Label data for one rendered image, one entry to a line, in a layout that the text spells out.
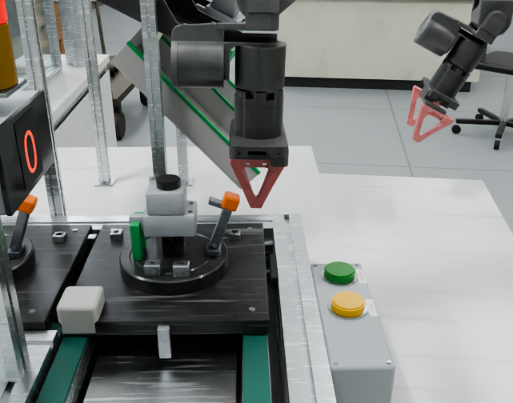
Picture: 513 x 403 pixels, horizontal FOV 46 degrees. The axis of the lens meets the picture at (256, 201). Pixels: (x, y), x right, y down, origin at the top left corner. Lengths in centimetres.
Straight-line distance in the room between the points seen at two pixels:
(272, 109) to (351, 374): 30
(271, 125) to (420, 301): 40
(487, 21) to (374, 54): 422
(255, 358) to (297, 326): 6
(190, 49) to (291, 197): 63
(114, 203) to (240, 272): 52
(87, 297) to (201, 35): 32
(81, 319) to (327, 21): 475
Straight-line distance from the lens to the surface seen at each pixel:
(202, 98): 107
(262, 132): 69
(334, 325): 71
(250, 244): 85
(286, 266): 82
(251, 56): 67
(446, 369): 84
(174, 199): 73
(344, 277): 78
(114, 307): 74
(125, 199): 126
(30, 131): 56
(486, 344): 90
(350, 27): 533
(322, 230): 112
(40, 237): 92
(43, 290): 79
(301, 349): 68
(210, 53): 67
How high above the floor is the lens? 139
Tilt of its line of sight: 25 degrees down
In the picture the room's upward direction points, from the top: straight up
